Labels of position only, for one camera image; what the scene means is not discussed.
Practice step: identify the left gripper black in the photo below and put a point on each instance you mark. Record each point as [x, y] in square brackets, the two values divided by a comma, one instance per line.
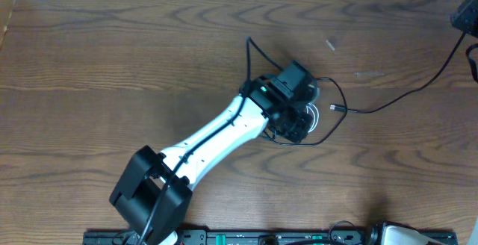
[295, 128]

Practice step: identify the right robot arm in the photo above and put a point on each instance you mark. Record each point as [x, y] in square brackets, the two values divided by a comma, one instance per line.
[388, 233]

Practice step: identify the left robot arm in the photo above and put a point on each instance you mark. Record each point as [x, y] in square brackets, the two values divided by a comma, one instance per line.
[155, 189]

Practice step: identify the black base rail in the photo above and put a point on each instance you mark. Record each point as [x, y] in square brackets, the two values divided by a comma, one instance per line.
[202, 237]

